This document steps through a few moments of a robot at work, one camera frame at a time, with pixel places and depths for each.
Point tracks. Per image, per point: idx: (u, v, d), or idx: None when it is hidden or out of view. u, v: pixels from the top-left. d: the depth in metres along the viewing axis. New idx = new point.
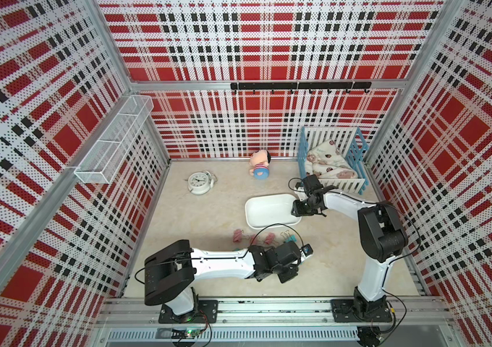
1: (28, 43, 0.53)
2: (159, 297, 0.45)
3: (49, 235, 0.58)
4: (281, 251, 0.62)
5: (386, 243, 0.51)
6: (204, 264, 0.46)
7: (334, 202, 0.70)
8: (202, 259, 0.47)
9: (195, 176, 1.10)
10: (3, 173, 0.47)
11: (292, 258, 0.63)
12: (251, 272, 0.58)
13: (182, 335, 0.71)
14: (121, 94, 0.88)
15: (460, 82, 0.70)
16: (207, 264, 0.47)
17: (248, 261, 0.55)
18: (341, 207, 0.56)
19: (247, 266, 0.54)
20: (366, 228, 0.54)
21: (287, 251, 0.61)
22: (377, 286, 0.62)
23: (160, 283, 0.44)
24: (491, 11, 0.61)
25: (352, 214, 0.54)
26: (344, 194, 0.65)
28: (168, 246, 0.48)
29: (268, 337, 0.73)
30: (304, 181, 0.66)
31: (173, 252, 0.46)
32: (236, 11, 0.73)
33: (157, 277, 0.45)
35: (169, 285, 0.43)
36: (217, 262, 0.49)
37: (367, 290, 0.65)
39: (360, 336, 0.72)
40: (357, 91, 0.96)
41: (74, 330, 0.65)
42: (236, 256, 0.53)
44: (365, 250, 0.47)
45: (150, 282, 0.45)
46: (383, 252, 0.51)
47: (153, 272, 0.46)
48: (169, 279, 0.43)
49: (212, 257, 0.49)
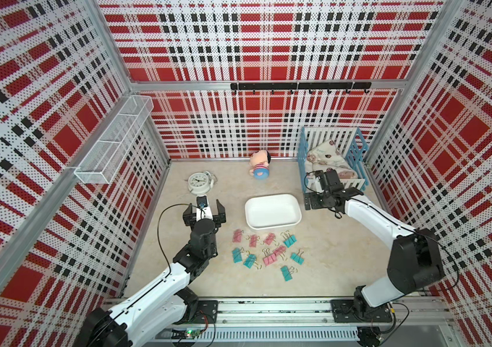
1: (28, 43, 0.53)
2: None
3: (49, 235, 0.58)
4: (192, 241, 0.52)
5: (417, 277, 0.44)
6: (132, 311, 0.44)
7: (358, 213, 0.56)
8: (126, 309, 0.45)
9: (195, 176, 1.10)
10: (3, 173, 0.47)
11: (205, 236, 0.60)
12: (189, 275, 0.57)
13: (183, 335, 0.71)
14: (121, 94, 0.88)
15: (460, 82, 0.70)
16: (135, 309, 0.45)
17: (176, 270, 0.55)
18: (365, 219, 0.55)
19: (179, 277, 0.54)
20: (403, 259, 0.46)
21: (197, 238, 0.60)
22: (383, 298, 0.60)
23: None
24: (491, 11, 0.61)
25: (378, 230, 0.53)
26: (372, 206, 0.56)
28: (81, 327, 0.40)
29: (268, 338, 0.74)
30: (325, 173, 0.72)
31: (92, 324, 0.42)
32: (236, 11, 0.73)
33: None
35: None
36: (144, 298, 0.47)
37: (372, 296, 0.63)
39: (360, 336, 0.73)
40: (357, 91, 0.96)
41: (74, 331, 0.65)
42: (162, 276, 0.53)
44: (395, 281, 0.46)
45: None
46: (415, 286, 0.44)
47: None
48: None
49: (137, 298, 0.47)
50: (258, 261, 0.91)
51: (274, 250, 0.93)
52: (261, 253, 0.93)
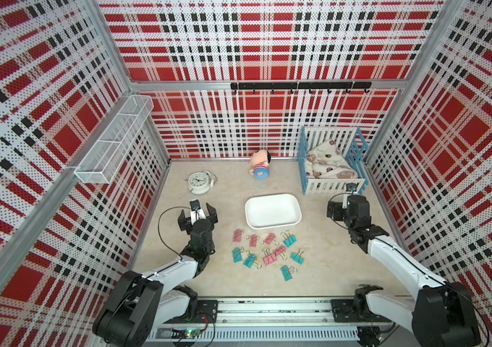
1: (28, 43, 0.53)
2: (144, 327, 0.42)
3: (49, 235, 0.58)
4: (193, 238, 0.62)
5: (448, 337, 0.40)
6: (159, 275, 0.48)
7: (381, 254, 0.57)
8: (154, 272, 0.49)
9: (195, 176, 1.10)
10: (3, 173, 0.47)
11: (204, 233, 0.66)
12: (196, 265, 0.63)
13: (183, 335, 0.71)
14: (121, 94, 0.88)
15: (460, 82, 0.70)
16: (161, 275, 0.48)
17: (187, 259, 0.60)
18: (387, 260, 0.56)
19: (191, 262, 0.60)
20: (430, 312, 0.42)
21: (197, 236, 0.66)
22: (389, 317, 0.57)
23: (139, 309, 0.43)
24: (491, 11, 0.61)
25: (403, 275, 0.51)
26: (396, 250, 0.53)
28: (111, 292, 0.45)
29: (268, 337, 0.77)
30: (354, 199, 0.67)
31: (126, 285, 0.45)
32: (236, 11, 0.73)
33: (124, 322, 0.42)
35: (145, 311, 0.42)
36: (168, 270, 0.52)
37: (377, 303, 0.62)
39: (360, 336, 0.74)
40: (357, 91, 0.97)
41: (74, 330, 0.65)
42: (179, 259, 0.59)
44: (416, 331, 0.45)
45: (124, 328, 0.41)
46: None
47: (118, 322, 0.42)
48: (145, 296, 0.44)
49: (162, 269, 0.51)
50: (258, 261, 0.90)
51: (274, 250, 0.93)
52: (261, 252, 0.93)
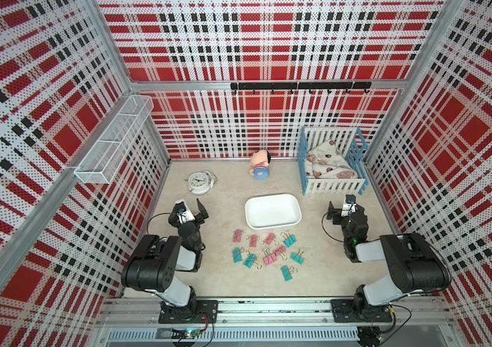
1: (28, 43, 0.53)
2: (169, 271, 0.47)
3: (49, 235, 0.58)
4: (182, 242, 0.54)
5: (417, 274, 0.45)
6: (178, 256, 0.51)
7: (364, 251, 0.68)
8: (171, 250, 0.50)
9: (195, 176, 1.10)
10: (3, 173, 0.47)
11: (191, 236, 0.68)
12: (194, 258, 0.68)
13: (182, 335, 0.71)
14: (121, 94, 0.88)
15: (460, 82, 0.70)
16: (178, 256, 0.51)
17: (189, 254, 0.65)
18: (372, 257, 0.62)
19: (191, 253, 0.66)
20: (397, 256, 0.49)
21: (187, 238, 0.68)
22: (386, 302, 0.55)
23: (166, 251, 0.49)
24: (491, 11, 0.61)
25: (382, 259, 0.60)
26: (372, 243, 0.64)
28: (135, 247, 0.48)
29: (268, 337, 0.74)
30: (354, 220, 0.74)
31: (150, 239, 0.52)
32: (236, 11, 0.73)
33: (150, 263, 0.47)
35: (171, 250, 0.50)
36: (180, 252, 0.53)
37: (372, 293, 0.64)
39: (360, 336, 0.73)
40: (357, 91, 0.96)
41: (74, 330, 0.65)
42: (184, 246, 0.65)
44: (396, 285, 0.53)
45: (153, 266, 0.47)
46: (415, 284, 0.45)
47: (145, 264, 0.47)
48: (170, 245, 0.51)
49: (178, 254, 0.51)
50: (258, 261, 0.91)
51: (274, 250, 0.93)
52: (261, 253, 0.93)
